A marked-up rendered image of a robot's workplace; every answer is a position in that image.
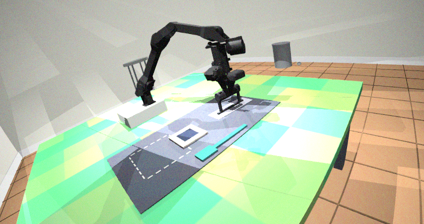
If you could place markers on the white tile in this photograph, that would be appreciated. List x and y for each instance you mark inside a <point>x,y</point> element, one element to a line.
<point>187,136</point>

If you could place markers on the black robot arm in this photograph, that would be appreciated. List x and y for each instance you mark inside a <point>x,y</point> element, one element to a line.
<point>160,39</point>

